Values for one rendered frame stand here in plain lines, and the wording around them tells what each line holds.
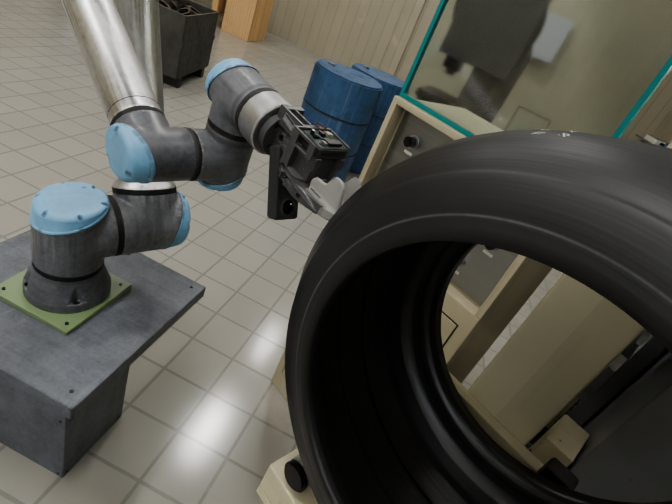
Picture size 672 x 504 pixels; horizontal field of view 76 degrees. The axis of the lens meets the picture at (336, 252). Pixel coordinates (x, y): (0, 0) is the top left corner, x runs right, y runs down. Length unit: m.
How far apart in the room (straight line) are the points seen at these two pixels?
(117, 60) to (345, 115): 2.79
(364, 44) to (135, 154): 8.94
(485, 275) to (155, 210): 0.86
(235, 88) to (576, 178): 0.54
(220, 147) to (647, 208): 0.63
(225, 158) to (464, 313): 0.75
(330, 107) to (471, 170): 3.17
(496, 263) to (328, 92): 2.55
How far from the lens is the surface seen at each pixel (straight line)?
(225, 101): 0.75
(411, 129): 1.32
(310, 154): 0.60
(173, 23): 4.72
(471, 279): 1.24
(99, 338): 1.19
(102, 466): 1.69
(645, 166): 0.36
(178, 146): 0.75
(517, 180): 0.35
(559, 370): 0.80
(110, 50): 0.88
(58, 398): 1.09
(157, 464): 1.69
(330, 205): 0.59
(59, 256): 1.13
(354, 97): 3.50
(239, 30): 8.45
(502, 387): 0.86
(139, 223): 1.14
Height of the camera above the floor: 1.48
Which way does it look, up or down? 31 degrees down
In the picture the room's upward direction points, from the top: 24 degrees clockwise
